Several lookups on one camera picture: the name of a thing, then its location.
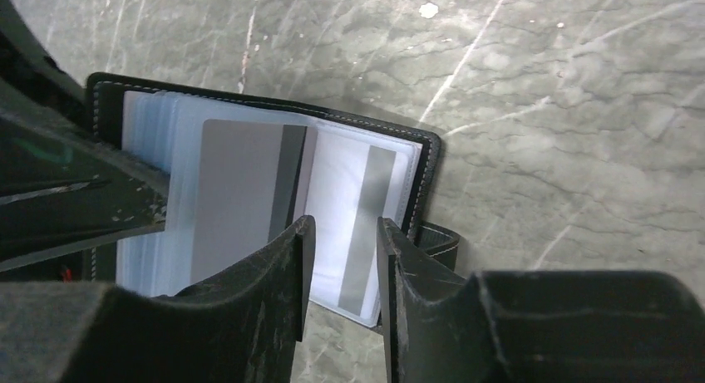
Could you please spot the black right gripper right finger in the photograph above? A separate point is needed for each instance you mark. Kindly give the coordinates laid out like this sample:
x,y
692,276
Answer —
x,y
531,326

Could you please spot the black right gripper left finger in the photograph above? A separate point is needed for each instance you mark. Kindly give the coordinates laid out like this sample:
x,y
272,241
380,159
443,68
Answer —
x,y
240,325

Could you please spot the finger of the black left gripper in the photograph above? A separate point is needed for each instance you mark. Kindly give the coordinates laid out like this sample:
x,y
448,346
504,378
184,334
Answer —
x,y
28,67
64,191

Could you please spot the grey magnetic stripe card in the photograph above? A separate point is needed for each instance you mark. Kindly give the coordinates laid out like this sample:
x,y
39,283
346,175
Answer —
x,y
248,175

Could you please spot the black card holder wallet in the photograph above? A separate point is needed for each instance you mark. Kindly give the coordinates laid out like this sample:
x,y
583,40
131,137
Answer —
x,y
162,124

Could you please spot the white magnetic stripe card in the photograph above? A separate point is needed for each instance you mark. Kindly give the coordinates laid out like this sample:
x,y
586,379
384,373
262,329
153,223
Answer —
x,y
354,183

